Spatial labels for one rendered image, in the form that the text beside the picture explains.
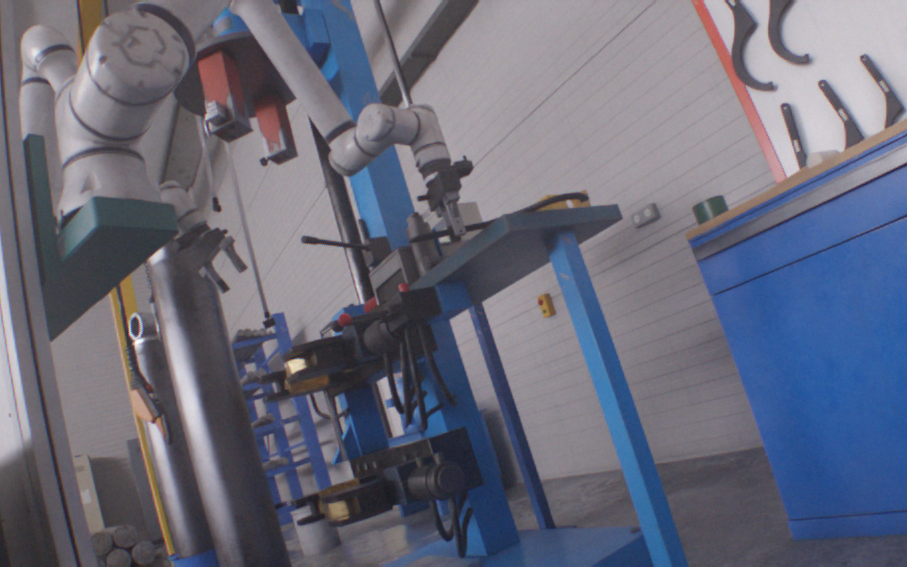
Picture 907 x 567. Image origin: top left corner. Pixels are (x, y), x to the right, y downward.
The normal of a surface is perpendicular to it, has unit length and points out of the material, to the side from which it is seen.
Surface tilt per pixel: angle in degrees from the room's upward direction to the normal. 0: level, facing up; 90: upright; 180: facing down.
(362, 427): 90
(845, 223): 90
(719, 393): 90
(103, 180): 68
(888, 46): 90
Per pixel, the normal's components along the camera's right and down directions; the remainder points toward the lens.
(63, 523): 0.80, -0.35
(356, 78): 0.52, -0.32
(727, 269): -0.80, 0.15
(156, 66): 0.74, -0.18
